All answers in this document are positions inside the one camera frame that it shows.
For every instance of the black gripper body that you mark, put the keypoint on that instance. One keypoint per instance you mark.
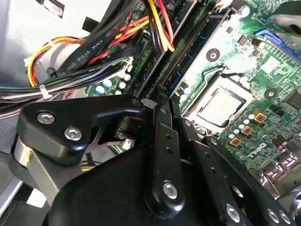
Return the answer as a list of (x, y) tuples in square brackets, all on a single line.
[(105, 200)]

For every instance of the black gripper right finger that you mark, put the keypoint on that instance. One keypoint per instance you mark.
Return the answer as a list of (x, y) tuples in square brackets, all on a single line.
[(211, 169)]

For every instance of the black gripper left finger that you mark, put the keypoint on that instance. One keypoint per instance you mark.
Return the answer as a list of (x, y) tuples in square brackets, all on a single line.
[(58, 122)]

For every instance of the blue RAM stick dark label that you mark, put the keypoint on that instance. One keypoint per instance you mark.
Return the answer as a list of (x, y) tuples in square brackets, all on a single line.
[(197, 56)]

